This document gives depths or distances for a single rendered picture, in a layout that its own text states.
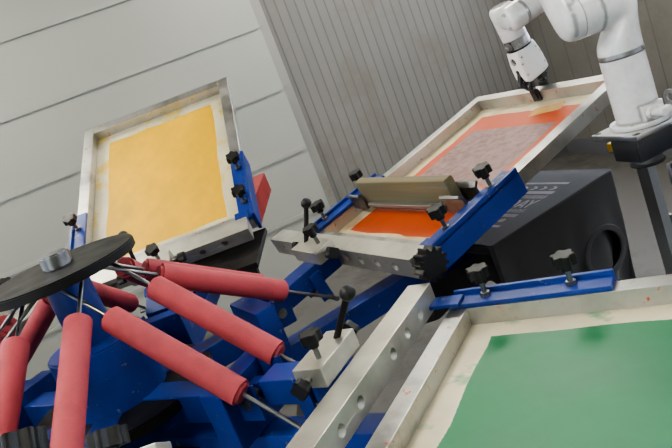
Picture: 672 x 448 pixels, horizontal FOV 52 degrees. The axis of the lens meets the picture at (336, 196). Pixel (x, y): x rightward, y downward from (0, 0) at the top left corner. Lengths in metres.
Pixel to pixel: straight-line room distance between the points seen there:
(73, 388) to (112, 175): 1.42
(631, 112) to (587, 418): 0.78
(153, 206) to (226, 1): 2.76
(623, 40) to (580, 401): 0.81
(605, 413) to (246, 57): 4.12
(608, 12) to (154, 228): 1.45
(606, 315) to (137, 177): 1.70
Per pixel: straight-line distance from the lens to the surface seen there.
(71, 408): 1.21
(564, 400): 1.07
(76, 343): 1.28
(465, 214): 1.54
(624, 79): 1.59
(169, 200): 2.31
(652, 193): 2.31
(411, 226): 1.76
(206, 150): 2.41
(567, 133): 1.79
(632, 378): 1.08
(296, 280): 1.63
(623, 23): 1.58
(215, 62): 4.82
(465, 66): 5.52
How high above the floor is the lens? 1.54
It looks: 12 degrees down
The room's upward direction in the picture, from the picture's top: 21 degrees counter-clockwise
